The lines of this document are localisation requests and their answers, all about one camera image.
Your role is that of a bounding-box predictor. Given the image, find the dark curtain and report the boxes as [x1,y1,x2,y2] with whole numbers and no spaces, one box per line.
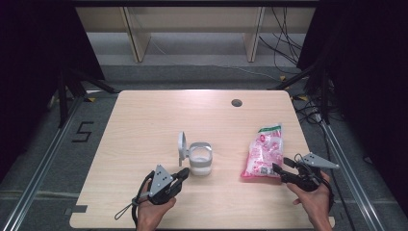
[296,0,408,213]
[0,0,105,181]

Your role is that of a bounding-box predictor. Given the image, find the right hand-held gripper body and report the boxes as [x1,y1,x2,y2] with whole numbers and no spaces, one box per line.
[282,152,341,193]

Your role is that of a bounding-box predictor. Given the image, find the white floor cable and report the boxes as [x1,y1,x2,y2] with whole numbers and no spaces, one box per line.
[148,38,280,81]

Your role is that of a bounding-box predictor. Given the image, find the person's right hand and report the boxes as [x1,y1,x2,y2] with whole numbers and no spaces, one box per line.
[286,172,335,224]

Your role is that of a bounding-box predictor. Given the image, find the right hand-held gripper cable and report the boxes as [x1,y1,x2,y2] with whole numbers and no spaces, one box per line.
[320,178,337,214]

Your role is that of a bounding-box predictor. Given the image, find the left hand-held gripper cable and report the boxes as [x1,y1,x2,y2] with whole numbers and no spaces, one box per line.
[114,170,156,225]

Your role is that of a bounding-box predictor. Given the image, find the black tape strip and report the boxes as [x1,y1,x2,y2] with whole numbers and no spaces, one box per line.
[64,204,89,216]

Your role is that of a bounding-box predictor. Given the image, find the clear jar with hinged lid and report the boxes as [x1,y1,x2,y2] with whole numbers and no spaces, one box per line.
[177,130,214,177]

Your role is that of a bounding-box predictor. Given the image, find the pink white plastic bag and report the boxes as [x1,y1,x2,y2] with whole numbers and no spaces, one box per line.
[240,123,286,179]

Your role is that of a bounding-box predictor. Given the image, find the black metal stand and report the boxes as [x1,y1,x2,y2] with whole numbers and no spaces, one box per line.
[47,64,119,129]
[268,61,331,124]

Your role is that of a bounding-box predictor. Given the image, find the aluminium floor rail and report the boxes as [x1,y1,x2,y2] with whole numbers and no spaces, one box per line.
[320,121,386,231]
[1,95,85,231]

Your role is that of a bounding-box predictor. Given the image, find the tangled black floor cables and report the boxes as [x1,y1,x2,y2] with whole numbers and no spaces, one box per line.
[293,95,325,126]

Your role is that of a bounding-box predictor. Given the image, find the hand-held gripper cable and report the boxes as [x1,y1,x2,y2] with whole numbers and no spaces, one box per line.
[320,178,337,214]
[114,170,156,225]

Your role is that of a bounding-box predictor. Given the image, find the thin black floor cable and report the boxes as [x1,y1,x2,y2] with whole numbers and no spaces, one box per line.
[323,124,354,222]

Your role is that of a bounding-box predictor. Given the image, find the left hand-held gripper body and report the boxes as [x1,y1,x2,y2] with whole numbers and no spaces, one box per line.
[147,164,181,206]

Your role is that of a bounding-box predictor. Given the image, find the beige wooden shelf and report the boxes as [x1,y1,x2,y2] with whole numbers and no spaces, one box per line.
[75,6,317,64]

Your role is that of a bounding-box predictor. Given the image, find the hanging black cables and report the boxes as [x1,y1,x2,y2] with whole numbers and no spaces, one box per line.
[258,7,304,75]

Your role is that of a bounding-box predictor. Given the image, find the person's left hand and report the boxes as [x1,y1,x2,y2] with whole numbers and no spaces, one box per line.
[136,180,177,225]

